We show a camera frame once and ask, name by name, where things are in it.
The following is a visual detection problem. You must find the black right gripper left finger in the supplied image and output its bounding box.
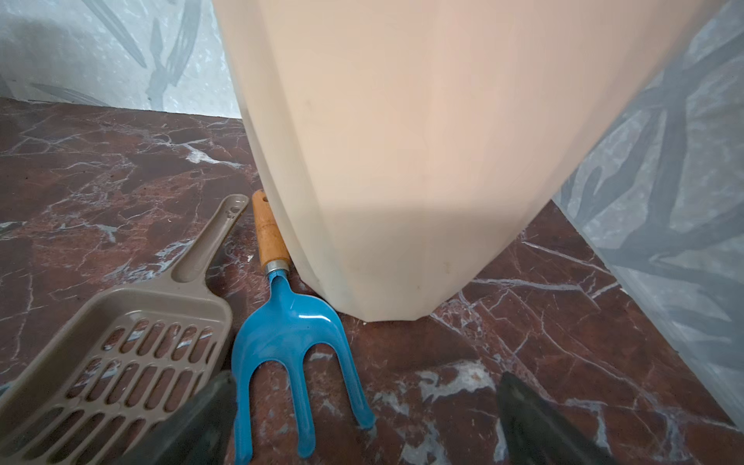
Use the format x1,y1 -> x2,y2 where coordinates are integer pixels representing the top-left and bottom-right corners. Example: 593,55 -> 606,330
118,370 -> 238,465

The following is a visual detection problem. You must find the taupe plastic slotted scoop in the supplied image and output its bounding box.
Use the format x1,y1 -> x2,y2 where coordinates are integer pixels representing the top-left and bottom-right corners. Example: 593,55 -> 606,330
1,194 -> 249,464

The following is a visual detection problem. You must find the blue garden hand fork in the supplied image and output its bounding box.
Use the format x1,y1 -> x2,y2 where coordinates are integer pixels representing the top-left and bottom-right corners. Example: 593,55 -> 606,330
231,190 -> 375,464

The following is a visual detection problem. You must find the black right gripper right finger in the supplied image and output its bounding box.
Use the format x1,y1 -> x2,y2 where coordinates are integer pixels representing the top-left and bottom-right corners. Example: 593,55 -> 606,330
497,372 -> 616,465

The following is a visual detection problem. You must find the beige plastic flower pot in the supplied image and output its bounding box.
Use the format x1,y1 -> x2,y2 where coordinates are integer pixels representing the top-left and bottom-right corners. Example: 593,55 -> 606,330
213,1 -> 721,322

